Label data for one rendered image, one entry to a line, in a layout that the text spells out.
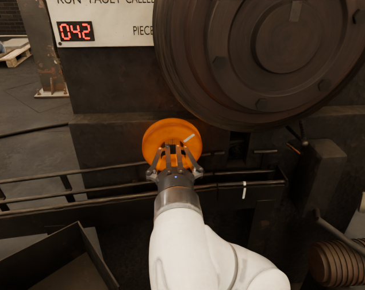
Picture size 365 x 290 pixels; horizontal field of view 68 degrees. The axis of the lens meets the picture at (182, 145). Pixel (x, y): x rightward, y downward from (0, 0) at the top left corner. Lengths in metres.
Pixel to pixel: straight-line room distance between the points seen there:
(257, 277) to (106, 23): 0.61
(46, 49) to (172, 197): 3.04
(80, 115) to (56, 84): 2.71
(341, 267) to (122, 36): 0.85
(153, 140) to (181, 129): 0.08
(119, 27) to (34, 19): 2.70
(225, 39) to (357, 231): 1.53
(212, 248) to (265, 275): 0.10
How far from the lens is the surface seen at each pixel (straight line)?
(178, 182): 0.52
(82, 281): 0.74
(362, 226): 1.89
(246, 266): 0.50
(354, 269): 0.96
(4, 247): 1.77
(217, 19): 0.49
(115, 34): 0.71
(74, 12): 0.72
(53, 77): 3.49
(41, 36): 3.40
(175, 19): 0.55
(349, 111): 0.92
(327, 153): 0.83
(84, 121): 0.78
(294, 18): 0.52
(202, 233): 0.45
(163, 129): 0.66
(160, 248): 0.43
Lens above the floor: 1.21
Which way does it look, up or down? 33 degrees down
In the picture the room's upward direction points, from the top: straight up
